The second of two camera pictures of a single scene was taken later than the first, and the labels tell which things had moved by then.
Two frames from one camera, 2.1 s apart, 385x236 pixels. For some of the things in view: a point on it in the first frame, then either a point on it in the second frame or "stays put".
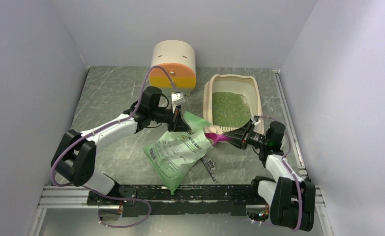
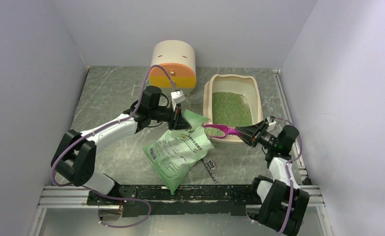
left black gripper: (177, 122) stays put
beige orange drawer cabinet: (178, 58) stays put
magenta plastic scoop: (213, 137) → (220, 131)
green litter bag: (172, 155) stays put
